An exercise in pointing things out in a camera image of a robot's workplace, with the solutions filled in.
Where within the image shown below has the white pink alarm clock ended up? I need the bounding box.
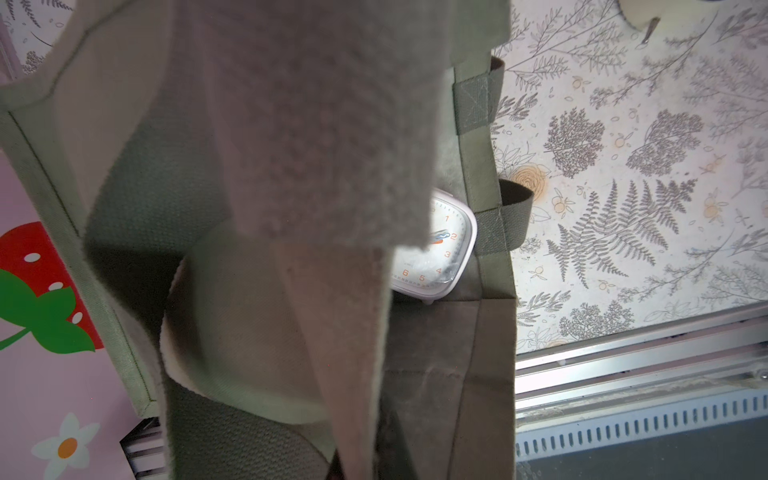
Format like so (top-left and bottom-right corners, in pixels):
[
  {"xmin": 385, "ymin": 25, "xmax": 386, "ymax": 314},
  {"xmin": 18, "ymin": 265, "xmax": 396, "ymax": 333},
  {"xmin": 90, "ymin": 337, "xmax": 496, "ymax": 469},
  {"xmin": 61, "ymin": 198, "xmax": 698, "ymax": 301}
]
[{"xmin": 390, "ymin": 189, "xmax": 478, "ymax": 304}]

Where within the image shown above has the aluminium frame rail front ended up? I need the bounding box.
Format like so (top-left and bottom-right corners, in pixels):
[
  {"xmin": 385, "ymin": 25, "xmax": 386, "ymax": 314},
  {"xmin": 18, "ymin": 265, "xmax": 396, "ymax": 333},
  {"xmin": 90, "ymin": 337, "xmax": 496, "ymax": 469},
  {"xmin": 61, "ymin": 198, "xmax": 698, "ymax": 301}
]
[{"xmin": 514, "ymin": 302, "xmax": 767, "ymax": 462}]

